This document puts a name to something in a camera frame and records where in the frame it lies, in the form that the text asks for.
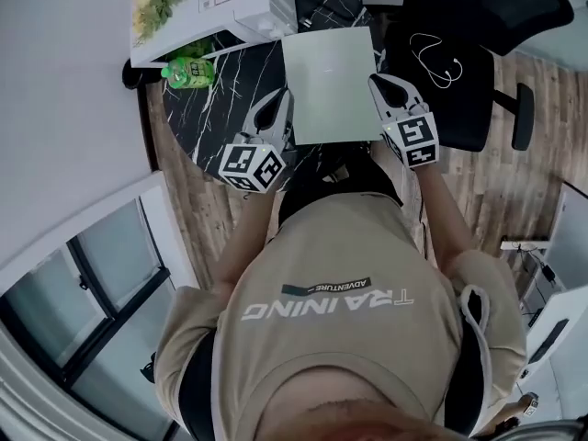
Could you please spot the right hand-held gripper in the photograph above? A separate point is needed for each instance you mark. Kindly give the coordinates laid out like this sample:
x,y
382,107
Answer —
x,y
413,138

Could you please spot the black bag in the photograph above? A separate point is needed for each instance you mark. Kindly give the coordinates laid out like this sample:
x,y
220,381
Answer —
x,y
149,368

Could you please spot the round black marble table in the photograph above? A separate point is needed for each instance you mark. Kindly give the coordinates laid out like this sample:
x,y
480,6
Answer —
x,y
239,90

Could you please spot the beige printed t-shirt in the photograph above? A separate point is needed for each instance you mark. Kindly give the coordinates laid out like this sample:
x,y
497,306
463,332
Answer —
x,y
331,361

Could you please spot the black white patterned block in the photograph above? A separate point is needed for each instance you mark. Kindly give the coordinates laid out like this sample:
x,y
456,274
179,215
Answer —
x,y
529,404

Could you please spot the black office chair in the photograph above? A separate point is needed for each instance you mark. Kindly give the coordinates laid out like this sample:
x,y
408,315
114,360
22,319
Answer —
x,y
459,108

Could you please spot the black power adapter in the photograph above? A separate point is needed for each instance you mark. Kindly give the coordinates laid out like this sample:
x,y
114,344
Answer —
x,y
549,271

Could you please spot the white office desk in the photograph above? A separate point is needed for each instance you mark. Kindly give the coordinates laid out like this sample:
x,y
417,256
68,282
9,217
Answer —
x,y
569,246

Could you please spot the frosted glass door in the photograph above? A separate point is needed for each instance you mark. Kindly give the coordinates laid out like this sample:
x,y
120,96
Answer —
x,y
560,39

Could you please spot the black round bin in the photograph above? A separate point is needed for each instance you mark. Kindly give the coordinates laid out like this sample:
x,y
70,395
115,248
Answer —
x,y
133,78

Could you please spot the yellow artificial flowers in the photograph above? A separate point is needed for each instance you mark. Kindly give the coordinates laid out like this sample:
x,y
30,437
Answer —
x,y
154,5

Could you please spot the person's right forearm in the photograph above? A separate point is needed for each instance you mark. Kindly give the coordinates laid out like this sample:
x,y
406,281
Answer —
x,y
441,218

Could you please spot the green drink bottle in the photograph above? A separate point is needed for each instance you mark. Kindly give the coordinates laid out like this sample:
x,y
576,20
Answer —
x,y
190,71

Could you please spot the white microwave oven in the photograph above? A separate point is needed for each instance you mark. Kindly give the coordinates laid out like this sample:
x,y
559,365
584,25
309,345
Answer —
x,y
193,21

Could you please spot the white power strip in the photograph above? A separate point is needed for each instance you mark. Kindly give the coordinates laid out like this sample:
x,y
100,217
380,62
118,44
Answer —
x,y
510,245

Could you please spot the person's black shorts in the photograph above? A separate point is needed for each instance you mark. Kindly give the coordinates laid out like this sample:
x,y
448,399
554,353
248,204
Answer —
x,y
358,177

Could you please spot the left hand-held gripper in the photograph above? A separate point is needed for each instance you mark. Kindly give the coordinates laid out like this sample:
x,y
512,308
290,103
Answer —
x,y
250,166

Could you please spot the person's left forearm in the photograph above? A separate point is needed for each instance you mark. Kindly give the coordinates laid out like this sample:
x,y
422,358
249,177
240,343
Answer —
x,y
248,237

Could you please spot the black framed window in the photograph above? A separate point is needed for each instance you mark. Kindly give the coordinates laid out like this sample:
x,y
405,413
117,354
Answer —
x,y
119,255

